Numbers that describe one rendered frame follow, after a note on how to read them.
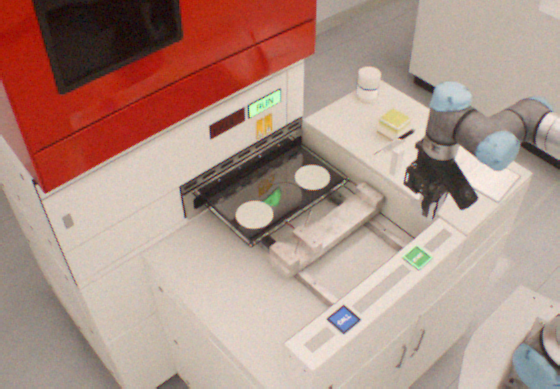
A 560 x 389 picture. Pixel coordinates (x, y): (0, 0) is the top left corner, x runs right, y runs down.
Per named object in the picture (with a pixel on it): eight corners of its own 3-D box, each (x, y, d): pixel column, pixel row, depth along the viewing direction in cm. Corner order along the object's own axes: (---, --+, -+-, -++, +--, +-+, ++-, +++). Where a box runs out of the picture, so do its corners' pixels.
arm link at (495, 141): (537, 127, 102) (493, 97, 109) (501, 148, 98) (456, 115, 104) (525, 159, 108) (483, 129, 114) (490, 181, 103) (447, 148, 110)
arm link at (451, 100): (457, 109, 103) (424, 85, 108) (446, 154, 111) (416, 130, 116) (484, 95, 106) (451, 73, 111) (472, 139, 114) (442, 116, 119)
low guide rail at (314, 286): (221, 211, 172) (220, 204, 170) (226, 208, 173) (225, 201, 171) (343, 320, 145) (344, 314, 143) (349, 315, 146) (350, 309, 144)
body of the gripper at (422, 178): (422, 171, 131) (431, 130, 123) (452, 191, 126) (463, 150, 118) (401, 187, 127) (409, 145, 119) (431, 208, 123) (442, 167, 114)
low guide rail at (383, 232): (289, 168, 185) (290, 161, 183) (294, 165, 186) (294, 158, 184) (412, 262, 158) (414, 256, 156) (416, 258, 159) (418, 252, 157)
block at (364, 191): (355, 194, 168) (356, 186, 166) (363, 188, 170) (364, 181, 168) (375, 209, 164) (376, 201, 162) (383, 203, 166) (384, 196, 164)
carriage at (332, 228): (267, 262, 155) (267, 255, 153) (362, 195, 172) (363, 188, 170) (287, 280, 151) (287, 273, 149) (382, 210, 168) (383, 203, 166)
